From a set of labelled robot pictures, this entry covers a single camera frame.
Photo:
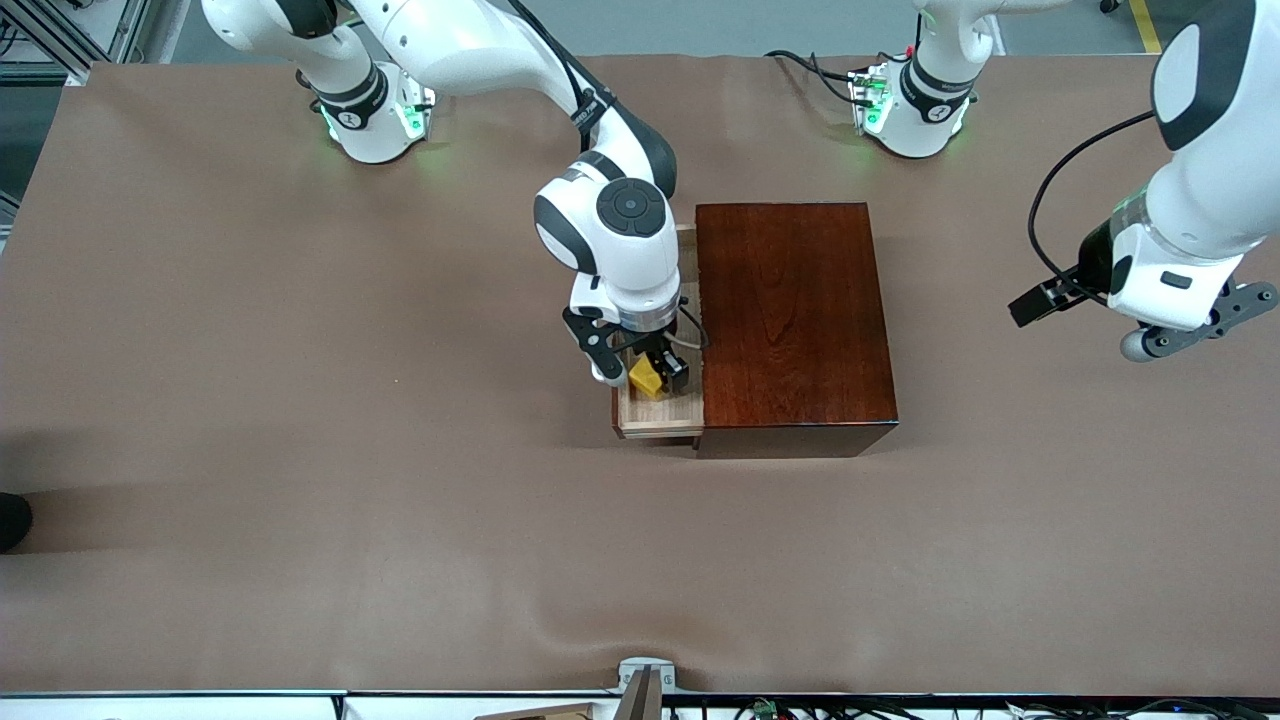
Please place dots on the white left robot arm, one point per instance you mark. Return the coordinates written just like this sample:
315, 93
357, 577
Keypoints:
1220, 170

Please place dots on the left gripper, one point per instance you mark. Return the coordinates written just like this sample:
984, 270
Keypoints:
1092, 256

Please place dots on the aluminium frame structure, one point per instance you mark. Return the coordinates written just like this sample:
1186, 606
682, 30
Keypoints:
128, 25

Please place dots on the yellow block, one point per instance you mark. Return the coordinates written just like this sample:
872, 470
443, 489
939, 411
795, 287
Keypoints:
645, 382

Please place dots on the brown table cover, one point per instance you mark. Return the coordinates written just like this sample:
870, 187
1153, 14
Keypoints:
400, 500

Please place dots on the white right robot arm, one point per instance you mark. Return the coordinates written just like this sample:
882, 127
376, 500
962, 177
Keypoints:
620, 250

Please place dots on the grey metal clamp bracket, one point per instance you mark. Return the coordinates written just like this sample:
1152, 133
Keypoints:
645, 675

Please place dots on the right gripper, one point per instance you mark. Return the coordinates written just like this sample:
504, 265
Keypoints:
661, 352

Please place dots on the dark brown wooden cabinet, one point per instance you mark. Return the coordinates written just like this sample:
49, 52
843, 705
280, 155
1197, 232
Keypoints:
800, 330

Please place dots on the light wooden board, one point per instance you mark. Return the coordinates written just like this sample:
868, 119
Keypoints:
550, 713

